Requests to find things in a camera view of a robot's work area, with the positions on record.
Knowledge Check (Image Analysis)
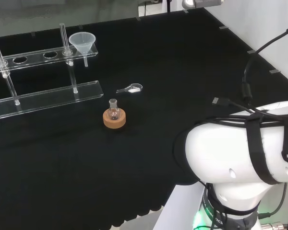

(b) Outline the translucent plastic funnel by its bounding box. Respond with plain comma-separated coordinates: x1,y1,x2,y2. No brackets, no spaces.
68,33,96,68

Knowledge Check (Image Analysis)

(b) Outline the clear acrylic funnel stand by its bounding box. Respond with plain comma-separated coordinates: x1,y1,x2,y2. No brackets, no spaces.
0,23,104,121

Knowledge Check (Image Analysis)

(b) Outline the small glass round-bottom flask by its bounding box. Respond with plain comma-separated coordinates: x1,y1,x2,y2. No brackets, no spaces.
108,98,121,121

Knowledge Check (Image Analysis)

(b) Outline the black bench cloth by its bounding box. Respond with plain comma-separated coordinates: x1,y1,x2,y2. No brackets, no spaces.
0,7,288,230

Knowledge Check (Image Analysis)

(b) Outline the grey device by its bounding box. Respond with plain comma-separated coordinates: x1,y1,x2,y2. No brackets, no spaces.
181,0,225,8

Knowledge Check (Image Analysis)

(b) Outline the cork ring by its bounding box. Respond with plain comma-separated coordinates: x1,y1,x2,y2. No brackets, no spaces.
102,108,127,129

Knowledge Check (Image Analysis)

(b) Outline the black cable with flat plug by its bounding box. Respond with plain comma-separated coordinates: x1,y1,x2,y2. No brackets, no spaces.
212,97,257,115

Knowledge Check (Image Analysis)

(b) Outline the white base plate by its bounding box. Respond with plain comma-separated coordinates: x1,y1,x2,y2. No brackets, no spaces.
154,184,206,230

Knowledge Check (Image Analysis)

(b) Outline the thick black cable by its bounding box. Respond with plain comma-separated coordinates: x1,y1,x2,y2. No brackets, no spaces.
241,20,288,107

